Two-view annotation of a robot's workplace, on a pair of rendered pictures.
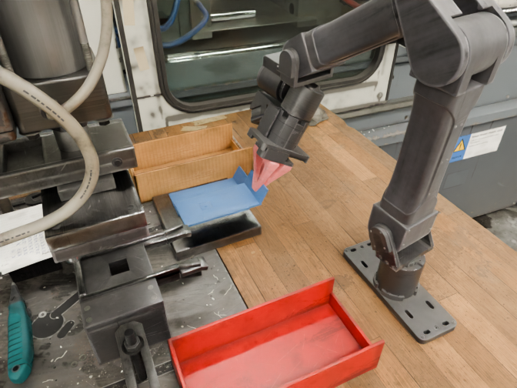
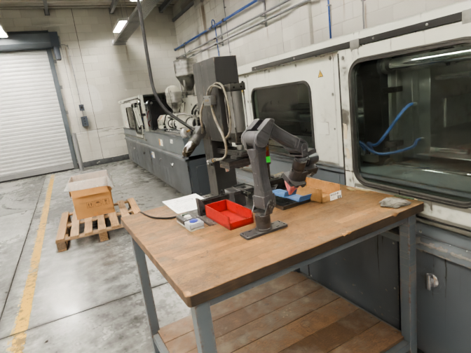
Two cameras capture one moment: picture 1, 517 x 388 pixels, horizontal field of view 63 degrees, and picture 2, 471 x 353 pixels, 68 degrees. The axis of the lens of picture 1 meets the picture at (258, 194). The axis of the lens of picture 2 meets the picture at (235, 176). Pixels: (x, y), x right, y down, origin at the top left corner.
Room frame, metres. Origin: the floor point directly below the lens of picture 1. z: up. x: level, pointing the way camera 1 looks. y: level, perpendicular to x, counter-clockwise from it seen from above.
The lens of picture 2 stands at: (0.29, -1.57, 1.46)
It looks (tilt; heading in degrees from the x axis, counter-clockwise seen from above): 13 degrees down; 87
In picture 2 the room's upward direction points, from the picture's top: 7 degrees counter-clockwise
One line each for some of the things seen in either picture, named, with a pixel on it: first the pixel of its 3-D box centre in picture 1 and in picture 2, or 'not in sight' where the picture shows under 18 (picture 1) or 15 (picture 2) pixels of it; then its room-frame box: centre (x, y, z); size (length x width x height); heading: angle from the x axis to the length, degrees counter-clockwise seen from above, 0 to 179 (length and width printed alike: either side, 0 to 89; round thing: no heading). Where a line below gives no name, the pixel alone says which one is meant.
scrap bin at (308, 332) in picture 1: (275, 353); (228, 213); (0.31, -0.02, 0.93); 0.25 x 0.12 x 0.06; 115
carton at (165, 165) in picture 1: (188, 161); (314, 190); (0.77, 0.15, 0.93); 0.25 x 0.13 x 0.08; 115
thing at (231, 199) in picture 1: (221, 196); (282, 190); (0.59, 0.07, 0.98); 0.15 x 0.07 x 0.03; 114
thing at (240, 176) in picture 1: (211, 189); (296, 195); (0.66, 0.09, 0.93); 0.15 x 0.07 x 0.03; 114
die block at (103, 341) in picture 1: (118, 283); (246, 195); (0.42, 0.21, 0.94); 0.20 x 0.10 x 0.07; 25
